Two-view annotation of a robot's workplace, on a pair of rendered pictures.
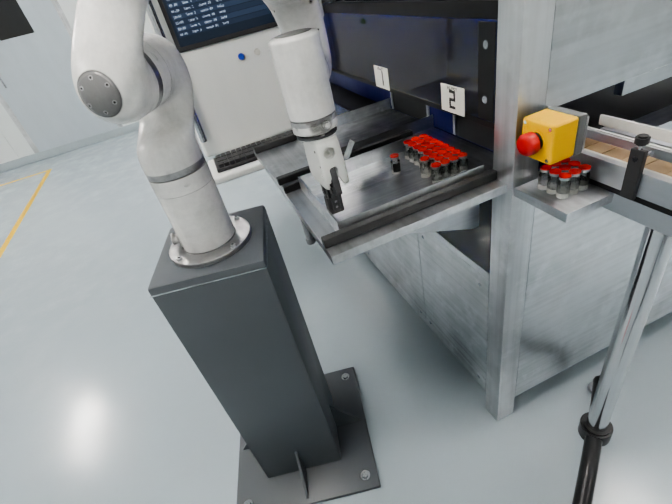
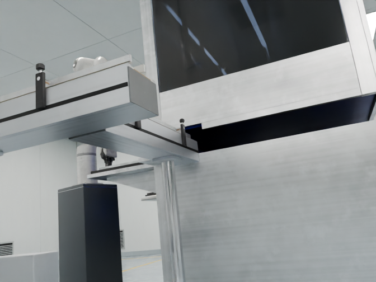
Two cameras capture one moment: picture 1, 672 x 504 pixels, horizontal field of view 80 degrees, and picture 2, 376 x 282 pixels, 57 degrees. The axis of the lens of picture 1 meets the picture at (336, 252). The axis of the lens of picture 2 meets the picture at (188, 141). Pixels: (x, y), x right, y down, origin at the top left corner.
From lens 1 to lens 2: 1.71 m
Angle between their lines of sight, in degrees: 60
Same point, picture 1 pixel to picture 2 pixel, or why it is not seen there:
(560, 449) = not seen: outside the picture
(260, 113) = not seen: hidden behind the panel
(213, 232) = (83, 177)
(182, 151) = (84, 147)
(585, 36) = (174, 106)
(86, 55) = not seen: hidden behind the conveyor
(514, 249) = (159, 197)
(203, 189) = (85, 161)
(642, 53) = (206, 112)
